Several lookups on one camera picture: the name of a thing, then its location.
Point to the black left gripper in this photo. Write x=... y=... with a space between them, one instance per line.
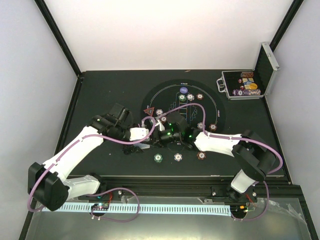
x=128 y=149

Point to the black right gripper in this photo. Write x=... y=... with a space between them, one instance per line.
x=157 y=138

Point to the blue poker chip stack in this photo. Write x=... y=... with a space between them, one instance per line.
x=178 y=157

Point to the green poker chip stack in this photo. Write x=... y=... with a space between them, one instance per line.
x=158 y=158

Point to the red poker chip stack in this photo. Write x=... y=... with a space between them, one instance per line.
x=201 y=155

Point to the purple blind button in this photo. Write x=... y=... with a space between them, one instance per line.
x=183 y=90

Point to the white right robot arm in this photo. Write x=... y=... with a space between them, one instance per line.
x=255 y=158

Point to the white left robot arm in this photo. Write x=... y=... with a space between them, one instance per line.
x=48 y=183

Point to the round black poker mat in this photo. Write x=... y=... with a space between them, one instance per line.
x=209 y=110

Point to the red triangle marker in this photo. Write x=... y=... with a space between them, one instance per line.
x=149 y=111

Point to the black left motor block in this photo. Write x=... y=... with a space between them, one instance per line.
x=118 y=113

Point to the purple chips row in case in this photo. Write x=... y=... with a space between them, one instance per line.
x=246 y=92

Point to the card boxes in case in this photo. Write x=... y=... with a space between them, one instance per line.
x=249 y=84

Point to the brown chips row in case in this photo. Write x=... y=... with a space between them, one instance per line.
x=247 y=74

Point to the aluminium poker case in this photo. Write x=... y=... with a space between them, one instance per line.
x=265 y=72

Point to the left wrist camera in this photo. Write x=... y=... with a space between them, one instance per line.
x=138 y=133

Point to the white slotted cable duct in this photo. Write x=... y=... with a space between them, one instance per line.
x=132 y=208

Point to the black aluminium rail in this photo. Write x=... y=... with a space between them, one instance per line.
x=214 y=188

